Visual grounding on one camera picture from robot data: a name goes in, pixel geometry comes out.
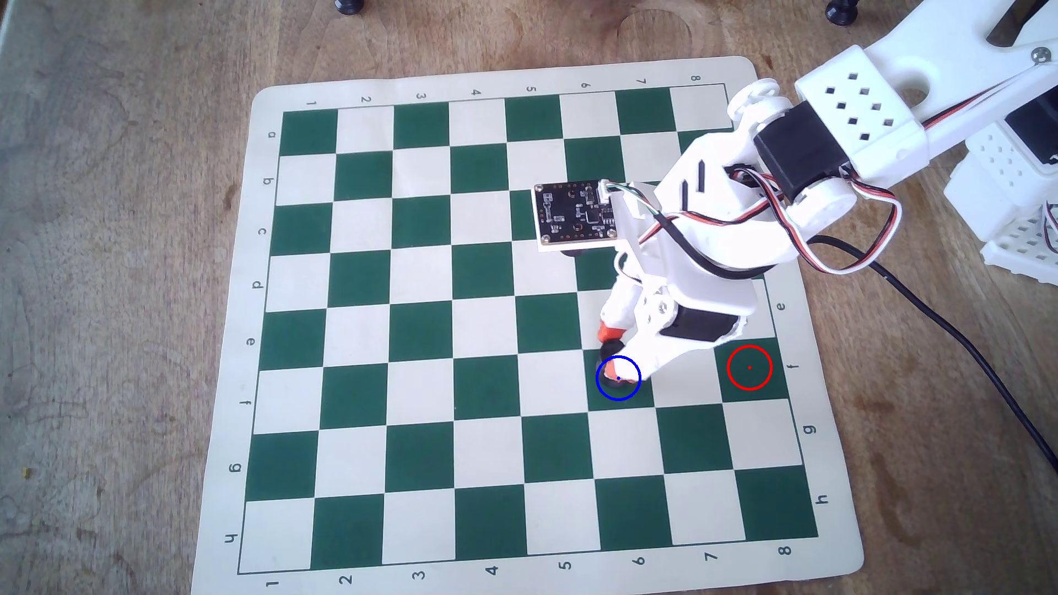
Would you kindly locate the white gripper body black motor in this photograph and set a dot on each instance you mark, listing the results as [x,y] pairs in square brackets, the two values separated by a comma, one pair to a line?
[695,326]

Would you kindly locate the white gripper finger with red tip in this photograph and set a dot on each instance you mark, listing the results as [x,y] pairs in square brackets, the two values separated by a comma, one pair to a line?
[621,310]
[661,351]

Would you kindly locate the black pawn chess piece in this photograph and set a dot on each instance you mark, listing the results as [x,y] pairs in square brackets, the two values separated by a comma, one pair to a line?
[609,348]

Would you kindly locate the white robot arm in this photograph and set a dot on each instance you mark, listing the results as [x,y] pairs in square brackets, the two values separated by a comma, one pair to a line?
[876,99]

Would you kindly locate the green and cream chess mat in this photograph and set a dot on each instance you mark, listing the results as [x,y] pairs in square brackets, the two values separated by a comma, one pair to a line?
[454,372]

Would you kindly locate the black chess piece top right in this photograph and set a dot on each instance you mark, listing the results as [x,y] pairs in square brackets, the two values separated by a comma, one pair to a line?
[841,10]

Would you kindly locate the black chess piece top left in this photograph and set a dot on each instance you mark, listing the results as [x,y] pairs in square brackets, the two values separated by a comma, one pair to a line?
[349,5]

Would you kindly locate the black camera circuit board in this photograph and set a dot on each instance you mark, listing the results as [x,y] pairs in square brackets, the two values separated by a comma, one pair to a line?
[574,215]

